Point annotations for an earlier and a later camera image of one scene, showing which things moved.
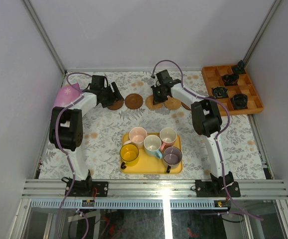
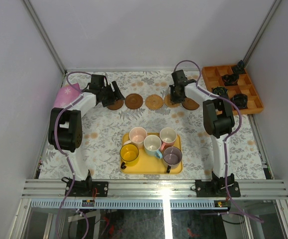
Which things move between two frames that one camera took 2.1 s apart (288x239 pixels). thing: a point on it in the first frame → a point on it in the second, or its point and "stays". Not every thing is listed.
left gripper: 111,96 stays
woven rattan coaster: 149,103 stays
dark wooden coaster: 134,101 stays
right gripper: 156,100 → 172,98
